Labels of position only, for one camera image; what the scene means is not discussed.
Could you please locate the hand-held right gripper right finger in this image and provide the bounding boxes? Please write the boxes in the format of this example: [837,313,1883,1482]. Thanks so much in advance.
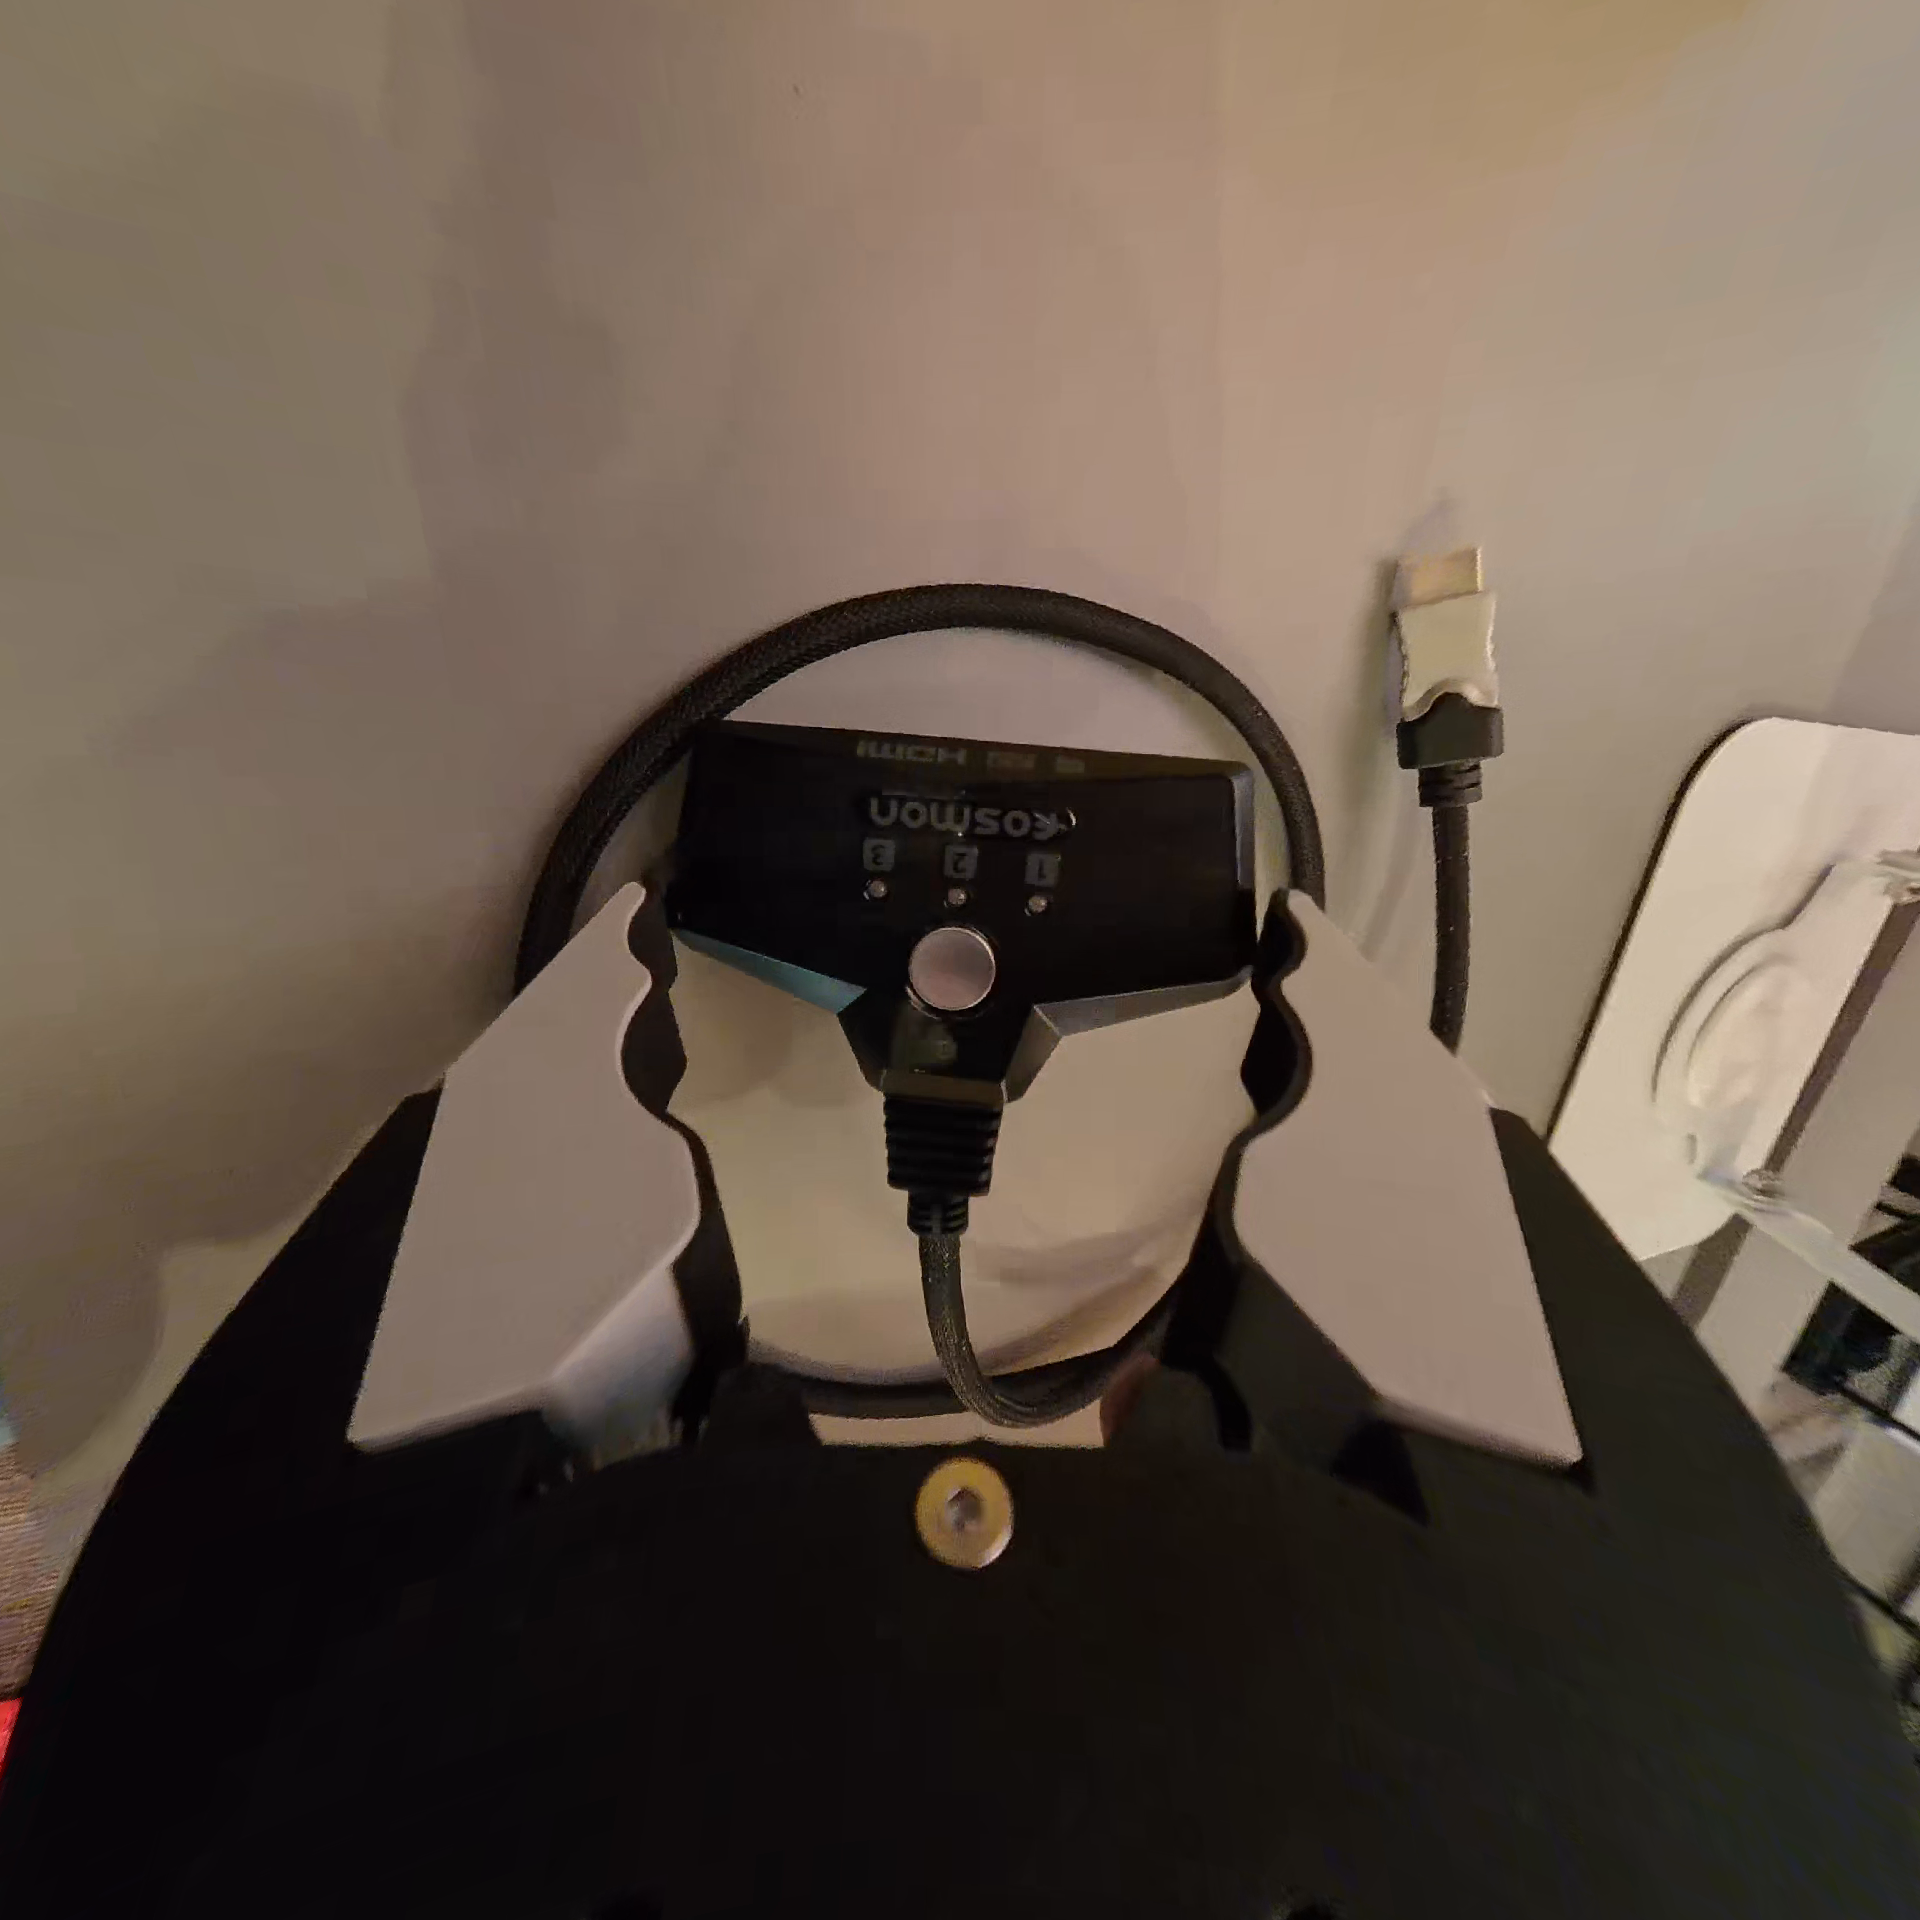
[1175,888,1583,1471]

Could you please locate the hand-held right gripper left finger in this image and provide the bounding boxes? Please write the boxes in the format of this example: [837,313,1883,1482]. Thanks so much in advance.
[347,881,748,1478]

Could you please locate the black HDMI switch box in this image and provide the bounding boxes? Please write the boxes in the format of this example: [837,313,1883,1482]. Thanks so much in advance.
[663,724,1260,1104]

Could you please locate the wooden board stand white base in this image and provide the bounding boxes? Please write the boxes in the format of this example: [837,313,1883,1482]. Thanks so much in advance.
[1545,720,1920,1351]

